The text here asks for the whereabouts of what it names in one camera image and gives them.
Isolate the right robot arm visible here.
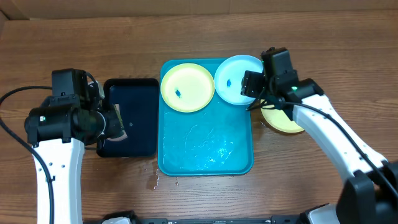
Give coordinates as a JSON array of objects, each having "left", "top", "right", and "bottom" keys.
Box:
[{"left": 241, "top": 47, "right": 397, "bottom": 224}]

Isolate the teal plastic tray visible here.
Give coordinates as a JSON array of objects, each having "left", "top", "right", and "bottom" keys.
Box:
[{"left": 157, "top": 58, "right": 254, "bottom": 177}]

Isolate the light blue plate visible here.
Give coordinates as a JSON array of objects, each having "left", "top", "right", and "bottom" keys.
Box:
[{"left": 214, "top": 55, "right": 263, "bottom": 106}]

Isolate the black plastic tray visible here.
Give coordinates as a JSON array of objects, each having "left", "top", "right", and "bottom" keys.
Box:
[{"left": 96, "top": 78, "right": 159, "bottom": 157}]

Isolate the yellow-green plate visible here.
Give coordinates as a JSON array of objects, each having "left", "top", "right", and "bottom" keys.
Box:
[
  {"left": 160, "top": 63, "right": 215, "bottom": 113},
  {"left": 261, "top": 103, "right": 304, "bottom": 134}
]

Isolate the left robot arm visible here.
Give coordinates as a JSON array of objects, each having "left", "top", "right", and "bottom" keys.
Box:
[{"left": 24, "top": 68, "right": 127, "bottom": 223}]

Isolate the green scouring sponge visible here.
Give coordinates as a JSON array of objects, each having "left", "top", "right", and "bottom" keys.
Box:
[{"left": 107, "top": 104, "right": 127, "bottom": 142}]

